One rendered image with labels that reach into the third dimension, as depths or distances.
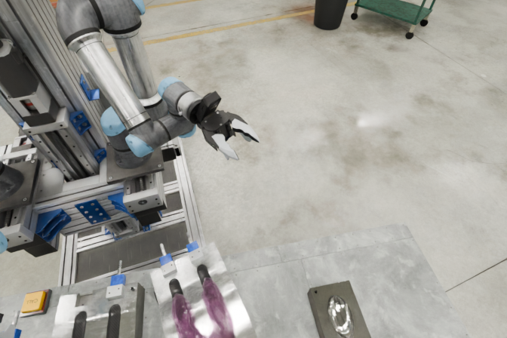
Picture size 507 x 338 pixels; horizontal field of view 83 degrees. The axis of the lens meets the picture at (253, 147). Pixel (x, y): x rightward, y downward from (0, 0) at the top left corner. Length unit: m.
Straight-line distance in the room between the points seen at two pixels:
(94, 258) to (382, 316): 1.61
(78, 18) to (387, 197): 2.27
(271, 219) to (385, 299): 1.14
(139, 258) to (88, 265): 0.30
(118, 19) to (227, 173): 1.72
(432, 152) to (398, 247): 1.75
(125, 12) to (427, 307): 1.41
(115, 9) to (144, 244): 1.45
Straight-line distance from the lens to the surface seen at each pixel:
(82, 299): 1.29
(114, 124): 1.13
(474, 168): 3.12
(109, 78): 0.90
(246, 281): 1.22
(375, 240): 1.38
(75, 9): 0.94
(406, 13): 4.78
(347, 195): 2.44
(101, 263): 2.08
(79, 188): 1.42
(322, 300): 1.16
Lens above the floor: 1.97
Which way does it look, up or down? 49 degrees down
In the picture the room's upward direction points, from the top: straight up
